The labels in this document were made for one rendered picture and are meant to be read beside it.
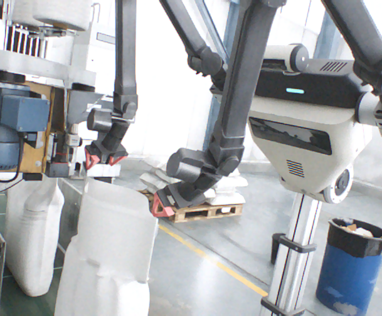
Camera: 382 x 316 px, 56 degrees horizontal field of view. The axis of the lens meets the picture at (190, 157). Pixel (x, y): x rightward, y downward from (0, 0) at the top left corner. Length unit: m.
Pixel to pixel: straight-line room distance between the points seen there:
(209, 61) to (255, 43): 0.56
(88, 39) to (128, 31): 4.12
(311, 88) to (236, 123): 0.42
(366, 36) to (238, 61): 0.26
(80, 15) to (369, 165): 8.53
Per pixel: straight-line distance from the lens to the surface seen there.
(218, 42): 7.05
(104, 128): 1.12
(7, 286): 1.97
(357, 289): 3.12
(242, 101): 0.72
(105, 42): 5.27
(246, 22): 0.66
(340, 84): 1.06
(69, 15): 1.16
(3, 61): 1.09
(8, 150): 1.13
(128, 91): 1.12
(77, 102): 1.39
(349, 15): 0.76
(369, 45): 0.82
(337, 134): 1.06
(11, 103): 1.07
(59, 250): 2.24
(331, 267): 3.10
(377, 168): 9.21
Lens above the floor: 1.38
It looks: 9 degrees down
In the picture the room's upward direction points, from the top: 11 degrees clockwise
